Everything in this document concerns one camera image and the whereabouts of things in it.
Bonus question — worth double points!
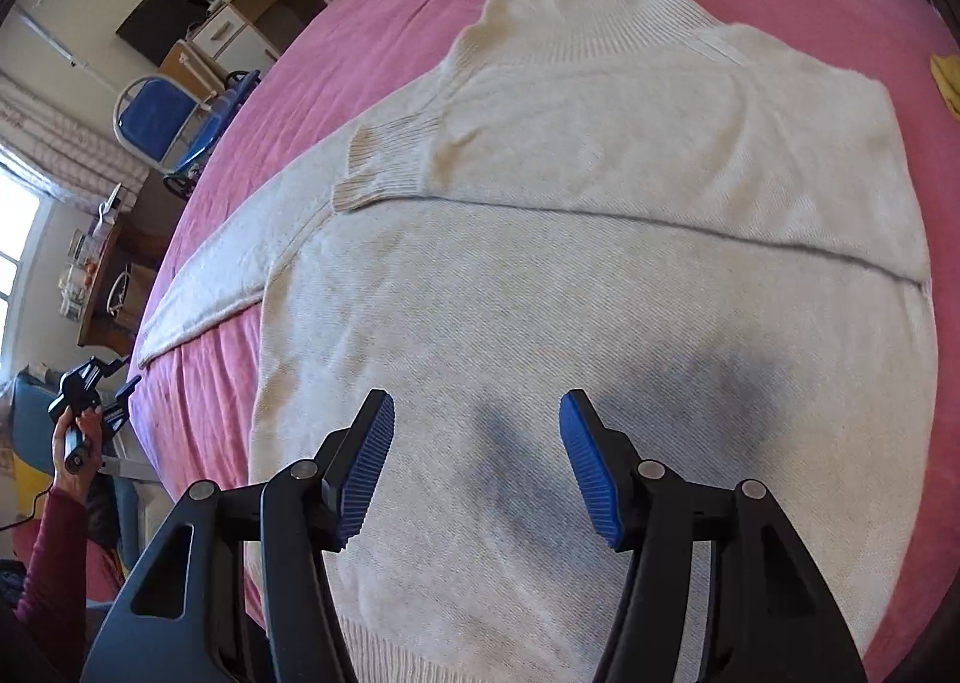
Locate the person left forearm red sleeve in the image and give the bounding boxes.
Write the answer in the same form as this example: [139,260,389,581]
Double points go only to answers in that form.
[11,486,86,681]

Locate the pink bed blanket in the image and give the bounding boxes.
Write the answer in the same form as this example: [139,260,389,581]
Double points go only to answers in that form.
[161,0,958,680]

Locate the blue folding chair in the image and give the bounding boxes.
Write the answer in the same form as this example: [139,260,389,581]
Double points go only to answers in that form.
[112,69,260,202]

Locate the person left hand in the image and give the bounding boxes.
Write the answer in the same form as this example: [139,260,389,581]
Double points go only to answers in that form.
[49,405,107,505]

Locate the patterned curtain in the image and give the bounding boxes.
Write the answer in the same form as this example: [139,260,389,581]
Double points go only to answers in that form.
[0,74,149,213]

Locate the beige knit sweater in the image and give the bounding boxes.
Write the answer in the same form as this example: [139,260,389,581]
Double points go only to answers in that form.
[137,0,935,681]

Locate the black monitor screen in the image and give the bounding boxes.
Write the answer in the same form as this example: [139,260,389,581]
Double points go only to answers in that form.
[116,0,208,66]

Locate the wooden desk with drawers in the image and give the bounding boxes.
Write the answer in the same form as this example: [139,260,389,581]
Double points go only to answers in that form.
[181,0,325,71]

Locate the yellow garment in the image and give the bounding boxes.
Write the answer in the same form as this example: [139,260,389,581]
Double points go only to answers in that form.
[929,55,960,119]

